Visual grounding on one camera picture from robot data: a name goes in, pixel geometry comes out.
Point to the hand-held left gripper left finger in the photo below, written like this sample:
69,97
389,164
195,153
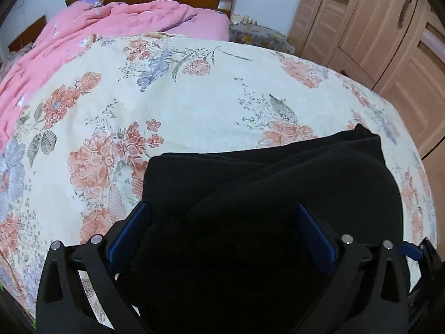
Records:
130,231

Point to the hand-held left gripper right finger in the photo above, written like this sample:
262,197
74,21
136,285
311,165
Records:
316,238

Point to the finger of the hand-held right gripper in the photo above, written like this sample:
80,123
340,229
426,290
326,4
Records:
412,251

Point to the black pants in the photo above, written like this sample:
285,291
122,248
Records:
264,188

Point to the floral bed sheet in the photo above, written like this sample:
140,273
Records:
194,97

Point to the pink quilt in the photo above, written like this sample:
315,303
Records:
62,48

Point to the nightstand with patterned cloth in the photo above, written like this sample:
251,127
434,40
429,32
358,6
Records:
260,38

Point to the wooden wardrobe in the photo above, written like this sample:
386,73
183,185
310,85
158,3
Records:
375,31

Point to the pink pillow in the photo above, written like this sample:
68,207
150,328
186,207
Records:
205,28

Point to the wooden bedside cabinet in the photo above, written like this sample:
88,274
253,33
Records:
29,34

